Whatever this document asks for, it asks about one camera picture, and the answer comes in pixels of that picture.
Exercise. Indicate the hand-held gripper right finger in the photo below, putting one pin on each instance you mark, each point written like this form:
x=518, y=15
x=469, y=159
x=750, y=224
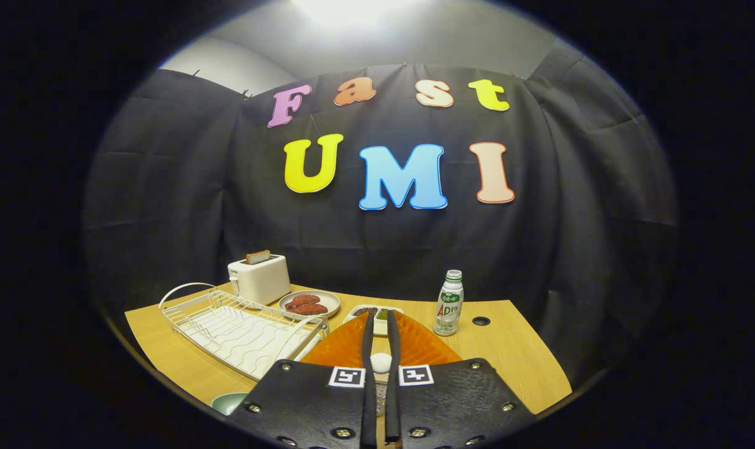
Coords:
x=392, y=343

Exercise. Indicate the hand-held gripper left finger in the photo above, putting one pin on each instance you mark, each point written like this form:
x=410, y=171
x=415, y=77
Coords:
x=368, y=343

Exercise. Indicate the metal spoon with white end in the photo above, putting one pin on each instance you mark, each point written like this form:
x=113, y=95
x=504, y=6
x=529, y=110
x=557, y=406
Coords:
x=380, y=363

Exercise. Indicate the pale green plate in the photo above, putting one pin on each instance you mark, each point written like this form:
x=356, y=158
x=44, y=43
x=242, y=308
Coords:
x=228, y=403

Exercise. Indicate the white divided dish with beans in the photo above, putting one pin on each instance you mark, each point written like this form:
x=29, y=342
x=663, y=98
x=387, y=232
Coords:
x=354, y=313

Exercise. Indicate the small beige plate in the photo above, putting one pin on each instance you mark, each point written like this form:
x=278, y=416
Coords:
x=332, y=300

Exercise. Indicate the white drink bottle green label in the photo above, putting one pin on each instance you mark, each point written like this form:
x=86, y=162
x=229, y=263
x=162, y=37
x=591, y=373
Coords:
x=448, y=305

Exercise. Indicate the red food slices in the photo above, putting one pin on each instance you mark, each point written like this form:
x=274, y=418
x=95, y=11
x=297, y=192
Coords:
x=306, y=304

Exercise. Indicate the black backdrop cloth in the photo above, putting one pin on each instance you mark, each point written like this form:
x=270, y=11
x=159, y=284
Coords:
x=377, y=249

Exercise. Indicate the white toaster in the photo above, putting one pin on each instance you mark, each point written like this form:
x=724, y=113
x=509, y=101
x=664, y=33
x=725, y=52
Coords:
x=262, y=280

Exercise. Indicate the toast slice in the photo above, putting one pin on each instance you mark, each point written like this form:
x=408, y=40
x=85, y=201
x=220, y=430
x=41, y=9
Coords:
x=258, y=256

